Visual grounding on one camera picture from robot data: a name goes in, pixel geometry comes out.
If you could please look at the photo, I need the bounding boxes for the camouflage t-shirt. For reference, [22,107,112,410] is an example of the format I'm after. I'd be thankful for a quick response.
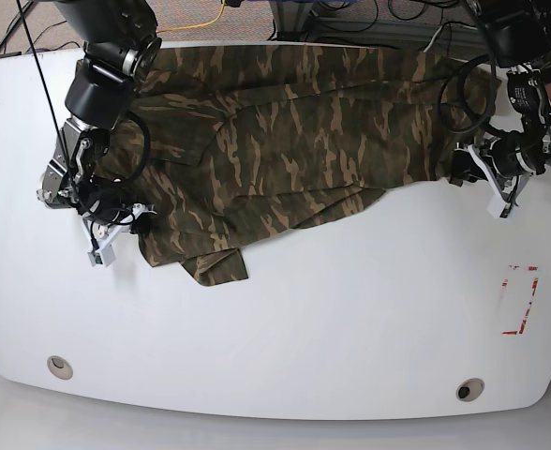
[97,45,492,286]

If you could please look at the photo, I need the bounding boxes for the table cable grommet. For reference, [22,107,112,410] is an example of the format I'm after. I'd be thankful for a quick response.
[456,378,484,402]
[47,356,73,381]

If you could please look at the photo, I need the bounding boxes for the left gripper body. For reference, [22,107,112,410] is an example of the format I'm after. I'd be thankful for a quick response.
[454,138,534,201]

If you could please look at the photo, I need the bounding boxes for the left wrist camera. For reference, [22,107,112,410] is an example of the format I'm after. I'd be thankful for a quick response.
[487,195,517,219]

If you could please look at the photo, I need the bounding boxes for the yellow cable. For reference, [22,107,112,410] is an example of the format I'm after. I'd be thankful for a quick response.
[162,0,225,35]

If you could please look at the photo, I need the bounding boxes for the black floor cables left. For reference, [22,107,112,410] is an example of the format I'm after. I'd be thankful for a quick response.
[0,0,84,62]

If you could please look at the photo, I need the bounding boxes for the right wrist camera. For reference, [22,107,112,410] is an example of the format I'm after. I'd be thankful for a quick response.
[88,244,115,267]

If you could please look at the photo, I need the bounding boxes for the red tape marking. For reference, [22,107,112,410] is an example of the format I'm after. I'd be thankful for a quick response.
[497,265,541,336]

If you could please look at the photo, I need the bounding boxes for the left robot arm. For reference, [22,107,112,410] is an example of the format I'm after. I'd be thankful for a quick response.
[439,1,551,218]

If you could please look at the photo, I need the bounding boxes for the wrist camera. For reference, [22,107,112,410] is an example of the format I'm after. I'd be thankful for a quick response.
[88,244,115,267]
[487,195,517,219]

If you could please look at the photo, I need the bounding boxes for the grey metal stand base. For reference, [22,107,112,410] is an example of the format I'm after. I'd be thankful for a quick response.
[268,1,327,42]

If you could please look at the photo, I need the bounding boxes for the right table cable grommet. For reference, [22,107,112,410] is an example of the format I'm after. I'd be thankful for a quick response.
[456,378,484,402]

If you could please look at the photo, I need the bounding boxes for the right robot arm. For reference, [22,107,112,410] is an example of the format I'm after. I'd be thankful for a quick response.
[37,1,161,257]

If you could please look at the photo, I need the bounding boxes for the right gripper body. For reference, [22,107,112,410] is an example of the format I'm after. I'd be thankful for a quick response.
[78,198,156,249]

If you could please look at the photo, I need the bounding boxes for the left table cable grommet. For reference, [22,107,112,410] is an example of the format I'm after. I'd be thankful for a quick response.
[47,356,73,381]

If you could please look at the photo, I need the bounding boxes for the white cable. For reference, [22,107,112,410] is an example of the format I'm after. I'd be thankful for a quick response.
[423,22,459,53]

